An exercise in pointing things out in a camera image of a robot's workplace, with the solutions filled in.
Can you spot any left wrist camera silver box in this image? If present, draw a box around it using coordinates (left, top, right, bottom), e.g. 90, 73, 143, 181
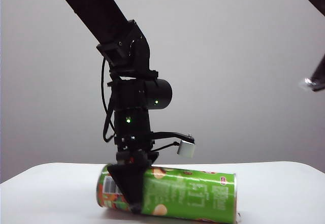
177, 139, 197, 158

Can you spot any green chips can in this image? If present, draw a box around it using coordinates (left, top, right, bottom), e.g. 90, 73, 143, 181
95, 164, 238, 221

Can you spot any thin black camera cable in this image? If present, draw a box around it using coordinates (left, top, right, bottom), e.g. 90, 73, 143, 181
152, 141, 180, 154

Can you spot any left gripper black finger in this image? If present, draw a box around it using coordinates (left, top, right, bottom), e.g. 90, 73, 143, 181
106, 162, 153, 214

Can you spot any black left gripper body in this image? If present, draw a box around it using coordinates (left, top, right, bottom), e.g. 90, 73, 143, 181
114, 132, 160, 170

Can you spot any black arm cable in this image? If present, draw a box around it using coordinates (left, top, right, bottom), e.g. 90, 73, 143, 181
100, 56, 118, 143

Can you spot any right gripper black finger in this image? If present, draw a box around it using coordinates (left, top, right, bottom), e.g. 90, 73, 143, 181
311, 53, 325, 92

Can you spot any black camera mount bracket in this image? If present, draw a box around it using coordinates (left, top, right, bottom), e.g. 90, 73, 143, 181
151, 131, 196, 144

